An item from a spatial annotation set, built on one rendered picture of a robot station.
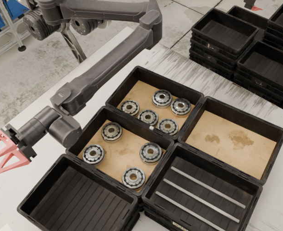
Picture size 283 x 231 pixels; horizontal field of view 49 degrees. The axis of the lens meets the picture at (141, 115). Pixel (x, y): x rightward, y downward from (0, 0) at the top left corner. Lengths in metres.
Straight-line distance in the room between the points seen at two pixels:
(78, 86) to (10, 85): 2.24
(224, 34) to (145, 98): 1.09
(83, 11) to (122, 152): 0.67
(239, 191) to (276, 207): 0.23
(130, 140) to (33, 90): 1.62
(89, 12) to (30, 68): 2.08
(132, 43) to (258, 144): 0.84
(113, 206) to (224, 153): 0.56
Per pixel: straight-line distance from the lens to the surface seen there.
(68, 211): 1.42
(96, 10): 1.12
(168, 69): 1.94
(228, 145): 1.52
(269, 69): 2.50
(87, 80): 0.89
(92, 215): 1.39
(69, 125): 0.82
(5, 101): 2.99
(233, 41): 2.48
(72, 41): 2.17
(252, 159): 1.51
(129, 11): 1.09
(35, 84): 3.01
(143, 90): 1.67
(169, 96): 1.61
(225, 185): 1.43
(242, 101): 1.85
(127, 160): 1.46
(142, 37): 0.99
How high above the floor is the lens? 2.14
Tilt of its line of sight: 56 degrees down
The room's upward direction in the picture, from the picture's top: 5 degrees counter-clockwise
